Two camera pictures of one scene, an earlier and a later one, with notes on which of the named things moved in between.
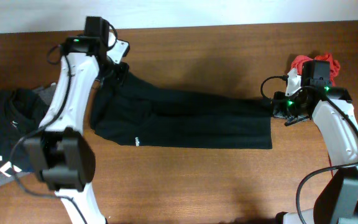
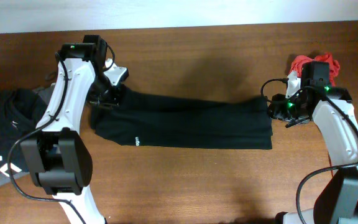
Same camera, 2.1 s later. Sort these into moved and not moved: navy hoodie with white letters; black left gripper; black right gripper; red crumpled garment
Moved: black left gripper
Not moved: red crumpled garment; navy hoodie with white letters; black right gripper
